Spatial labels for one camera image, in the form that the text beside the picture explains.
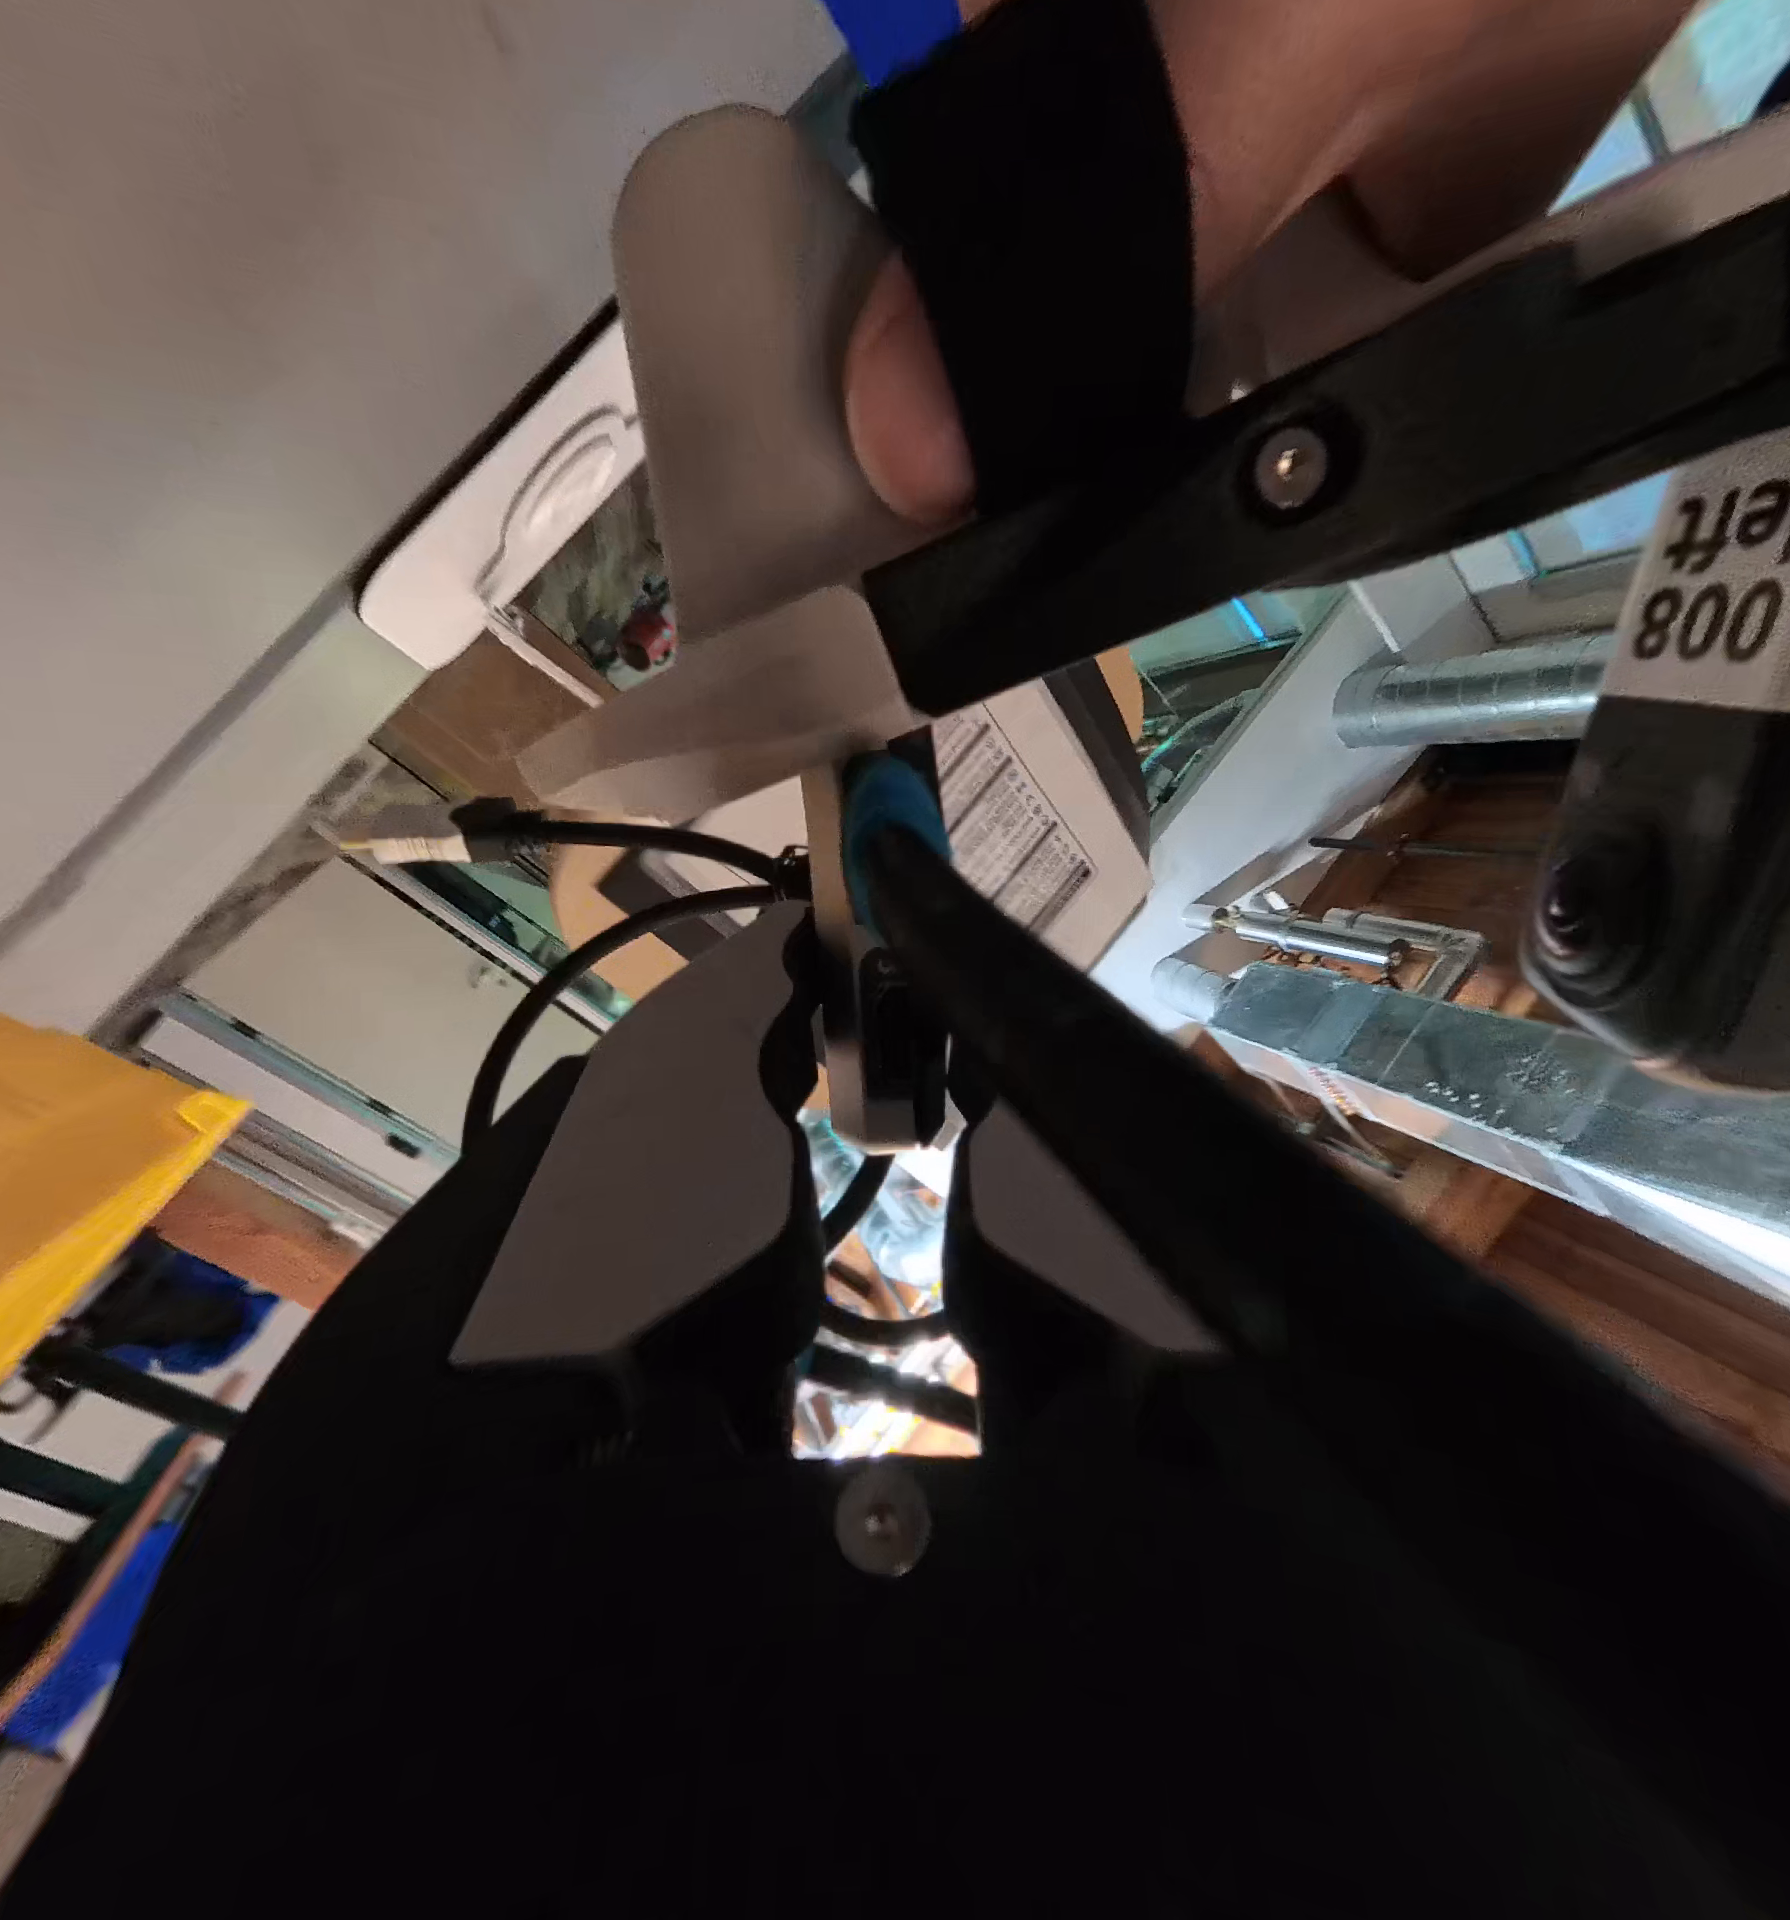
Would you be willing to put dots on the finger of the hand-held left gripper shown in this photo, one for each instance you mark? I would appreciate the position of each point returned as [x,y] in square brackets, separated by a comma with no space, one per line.
[716,721]

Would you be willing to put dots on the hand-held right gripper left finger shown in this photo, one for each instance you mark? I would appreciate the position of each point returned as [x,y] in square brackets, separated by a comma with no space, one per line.
[612,1202]

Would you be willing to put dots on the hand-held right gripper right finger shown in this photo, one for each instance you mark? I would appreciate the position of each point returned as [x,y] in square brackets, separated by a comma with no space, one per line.
[1061,1276]

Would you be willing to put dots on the yellow plastic bin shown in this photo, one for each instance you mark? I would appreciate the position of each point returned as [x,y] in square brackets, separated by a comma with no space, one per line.
[39,1171]

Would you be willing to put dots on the person's left hand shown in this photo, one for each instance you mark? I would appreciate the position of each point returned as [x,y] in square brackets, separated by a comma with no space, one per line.
[1359,89]

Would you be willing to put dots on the white plate with round disc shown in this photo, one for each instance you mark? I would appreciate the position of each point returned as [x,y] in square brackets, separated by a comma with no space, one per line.
[505,511]

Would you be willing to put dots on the silver spiral duct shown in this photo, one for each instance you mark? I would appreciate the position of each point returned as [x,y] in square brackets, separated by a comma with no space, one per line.
[1465,689]

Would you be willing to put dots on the silver rectangular duct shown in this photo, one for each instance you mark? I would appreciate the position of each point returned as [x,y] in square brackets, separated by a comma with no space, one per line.
[1511,1082]

